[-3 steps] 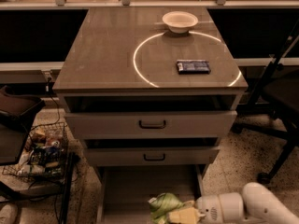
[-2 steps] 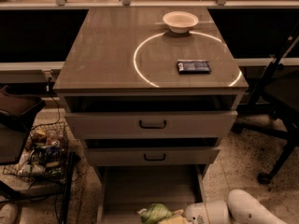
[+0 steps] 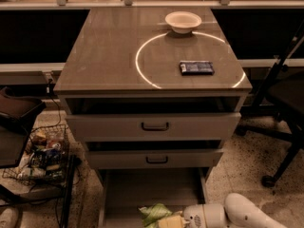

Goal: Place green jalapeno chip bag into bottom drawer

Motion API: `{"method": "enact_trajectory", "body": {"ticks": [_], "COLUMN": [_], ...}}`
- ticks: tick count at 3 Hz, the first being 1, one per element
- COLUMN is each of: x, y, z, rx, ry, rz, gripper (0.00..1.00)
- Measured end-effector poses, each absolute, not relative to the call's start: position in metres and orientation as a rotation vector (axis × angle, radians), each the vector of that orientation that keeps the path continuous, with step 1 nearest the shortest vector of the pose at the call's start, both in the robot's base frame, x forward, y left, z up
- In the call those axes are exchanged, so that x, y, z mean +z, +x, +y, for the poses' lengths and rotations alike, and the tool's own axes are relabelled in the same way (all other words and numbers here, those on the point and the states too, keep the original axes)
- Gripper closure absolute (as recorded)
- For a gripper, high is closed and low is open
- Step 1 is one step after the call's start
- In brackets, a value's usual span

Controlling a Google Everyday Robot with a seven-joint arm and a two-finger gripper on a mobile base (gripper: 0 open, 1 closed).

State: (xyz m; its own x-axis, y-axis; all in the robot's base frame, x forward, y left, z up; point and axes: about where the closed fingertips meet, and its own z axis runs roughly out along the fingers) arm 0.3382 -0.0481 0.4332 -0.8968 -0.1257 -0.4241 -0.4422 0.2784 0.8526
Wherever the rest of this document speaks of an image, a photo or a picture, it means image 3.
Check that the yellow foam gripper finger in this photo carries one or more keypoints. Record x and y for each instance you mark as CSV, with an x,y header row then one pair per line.
x,y
172,222

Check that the green jalapeno chip bag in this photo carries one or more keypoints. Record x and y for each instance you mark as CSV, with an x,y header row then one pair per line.
x,y
152,214

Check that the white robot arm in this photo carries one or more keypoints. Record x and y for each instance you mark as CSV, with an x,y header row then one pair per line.
x,y
236,212

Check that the open bottom drawer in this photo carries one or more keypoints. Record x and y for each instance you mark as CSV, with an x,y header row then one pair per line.
x,y
125,191

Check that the middle grey drawer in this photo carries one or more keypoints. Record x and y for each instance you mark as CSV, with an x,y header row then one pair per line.
x,y
136,159

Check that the grey drawer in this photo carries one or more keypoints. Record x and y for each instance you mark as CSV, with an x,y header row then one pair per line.
x,y
124,128
136,159

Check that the top grey drawer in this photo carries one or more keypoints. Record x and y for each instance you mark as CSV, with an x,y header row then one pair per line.
x,y
124,128

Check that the grey drawer cabinet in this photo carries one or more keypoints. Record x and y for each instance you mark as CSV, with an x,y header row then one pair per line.
x,y
127,61

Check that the dark blue snack bar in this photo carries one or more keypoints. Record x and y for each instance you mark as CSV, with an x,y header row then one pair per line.
x,y
196,68

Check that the black office chair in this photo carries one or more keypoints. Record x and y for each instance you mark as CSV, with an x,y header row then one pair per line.
x,y
287,98

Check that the dark brown bin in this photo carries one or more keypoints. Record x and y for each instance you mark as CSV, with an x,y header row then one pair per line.
x,y
17,117

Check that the white paper bowl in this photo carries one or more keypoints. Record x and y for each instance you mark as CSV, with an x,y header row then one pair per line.
x,y
182,22

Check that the black middle drawer handle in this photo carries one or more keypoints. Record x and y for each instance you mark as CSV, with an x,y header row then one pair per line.
x,y
162,160

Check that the black drawer handle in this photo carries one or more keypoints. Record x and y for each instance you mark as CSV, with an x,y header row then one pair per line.
x,y
155,127
162,160

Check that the black top drawer handle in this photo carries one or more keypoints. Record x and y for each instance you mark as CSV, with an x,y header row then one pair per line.
x,y
155,127

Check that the wire basket of snacks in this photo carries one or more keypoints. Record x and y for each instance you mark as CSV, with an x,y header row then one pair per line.
x,y
45,157

